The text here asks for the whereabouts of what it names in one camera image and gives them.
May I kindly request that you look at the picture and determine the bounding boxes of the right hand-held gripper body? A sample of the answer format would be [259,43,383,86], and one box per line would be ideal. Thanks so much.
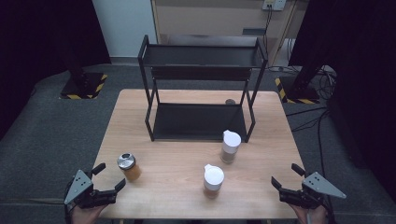
[278,171,347,209]

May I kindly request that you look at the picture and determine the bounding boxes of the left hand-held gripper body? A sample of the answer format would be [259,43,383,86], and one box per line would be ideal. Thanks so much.
[64,169,118,209]

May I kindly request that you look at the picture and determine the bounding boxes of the orange spice jar silver lid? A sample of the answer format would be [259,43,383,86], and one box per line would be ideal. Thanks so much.
[117,152,142,182]

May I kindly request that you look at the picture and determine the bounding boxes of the brown spice jar white lid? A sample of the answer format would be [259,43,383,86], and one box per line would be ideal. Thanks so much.
[219,129,242,164]

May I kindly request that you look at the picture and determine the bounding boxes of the red spice jar white lid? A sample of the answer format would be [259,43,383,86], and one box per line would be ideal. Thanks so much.
[203,163,225,199]

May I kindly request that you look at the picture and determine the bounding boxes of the black metal two-tier rack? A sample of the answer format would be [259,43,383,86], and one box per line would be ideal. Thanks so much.
[137,35,269,143]

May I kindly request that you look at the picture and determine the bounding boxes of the person's left hand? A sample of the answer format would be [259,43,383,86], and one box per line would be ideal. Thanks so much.
[70,203,110,224]

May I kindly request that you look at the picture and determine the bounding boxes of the person's right hand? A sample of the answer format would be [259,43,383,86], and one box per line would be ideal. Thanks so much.
[289,203,330,224]

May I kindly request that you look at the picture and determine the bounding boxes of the black stand base hazard stripes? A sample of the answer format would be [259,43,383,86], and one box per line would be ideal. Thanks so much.
[59,72,108,101]
[275,76,321,105]

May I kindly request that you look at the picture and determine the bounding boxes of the dark curtain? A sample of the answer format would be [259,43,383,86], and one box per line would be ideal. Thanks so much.
[288,0,396,203]
[0,0,112,141]

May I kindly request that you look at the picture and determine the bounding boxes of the beige cabinet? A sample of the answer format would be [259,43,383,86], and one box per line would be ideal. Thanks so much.
[150,0,309,67]

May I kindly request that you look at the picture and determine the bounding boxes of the black floor cable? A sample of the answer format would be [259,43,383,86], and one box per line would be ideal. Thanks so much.
[285,106,335,224]

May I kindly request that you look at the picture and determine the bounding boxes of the bundle of floor cables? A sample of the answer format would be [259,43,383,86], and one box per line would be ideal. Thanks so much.
[316,65,338,101]

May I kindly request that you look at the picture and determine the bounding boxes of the black socket cable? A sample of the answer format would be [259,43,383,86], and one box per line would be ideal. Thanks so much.
[262,5,275,52]

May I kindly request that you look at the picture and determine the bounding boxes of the white wall socket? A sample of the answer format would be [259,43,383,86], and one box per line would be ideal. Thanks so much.
[262,0,287,12]

